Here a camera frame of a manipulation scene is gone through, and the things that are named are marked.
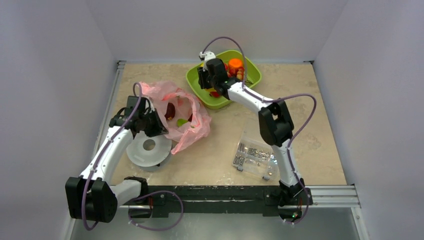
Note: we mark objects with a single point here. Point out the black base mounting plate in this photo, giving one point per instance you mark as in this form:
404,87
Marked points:
268,200

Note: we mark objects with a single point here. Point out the red fake pomegranate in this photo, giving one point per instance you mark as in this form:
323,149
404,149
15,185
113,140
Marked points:
214,94

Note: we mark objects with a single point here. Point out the orange fake tangerine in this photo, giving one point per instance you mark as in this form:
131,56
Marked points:
235,63

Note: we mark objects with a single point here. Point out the yellow fake banana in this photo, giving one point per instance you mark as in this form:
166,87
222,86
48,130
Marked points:
210,90

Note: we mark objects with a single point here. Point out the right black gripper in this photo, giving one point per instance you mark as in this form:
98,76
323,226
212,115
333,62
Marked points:
202,78

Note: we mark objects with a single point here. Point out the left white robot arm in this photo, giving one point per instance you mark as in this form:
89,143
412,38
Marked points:
98,173

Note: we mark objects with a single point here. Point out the green plastic tray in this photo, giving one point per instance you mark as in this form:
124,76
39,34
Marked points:
254,76

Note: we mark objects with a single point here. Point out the green fake leaf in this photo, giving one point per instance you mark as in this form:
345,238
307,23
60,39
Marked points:
180,122

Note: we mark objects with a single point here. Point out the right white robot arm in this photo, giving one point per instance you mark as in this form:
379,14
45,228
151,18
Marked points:
275,122

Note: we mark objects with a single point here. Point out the white filament spool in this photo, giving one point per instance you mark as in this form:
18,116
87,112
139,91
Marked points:
150,153

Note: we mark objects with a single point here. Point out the fake lychee bunch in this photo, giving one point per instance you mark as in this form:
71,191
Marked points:
233,73

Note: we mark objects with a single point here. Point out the clear plastic screw box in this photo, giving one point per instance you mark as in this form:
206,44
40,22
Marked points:
254,156

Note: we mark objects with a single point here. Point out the dark red fake fruit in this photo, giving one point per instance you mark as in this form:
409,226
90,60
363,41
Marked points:
170,111

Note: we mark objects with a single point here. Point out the aluminium frame rail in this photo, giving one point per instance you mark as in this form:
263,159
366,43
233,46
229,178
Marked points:
322,196

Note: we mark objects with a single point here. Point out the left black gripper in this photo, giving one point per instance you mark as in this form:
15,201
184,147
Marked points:
159,128

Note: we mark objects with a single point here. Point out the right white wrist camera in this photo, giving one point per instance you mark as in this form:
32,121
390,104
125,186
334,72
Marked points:
206,56

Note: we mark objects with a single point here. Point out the pink plastic bag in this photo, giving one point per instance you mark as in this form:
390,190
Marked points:
188,107

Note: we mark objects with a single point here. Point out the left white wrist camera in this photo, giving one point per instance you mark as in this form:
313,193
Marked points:
149,106

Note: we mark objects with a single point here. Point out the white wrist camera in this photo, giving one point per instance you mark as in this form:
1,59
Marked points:
149,106
206,56

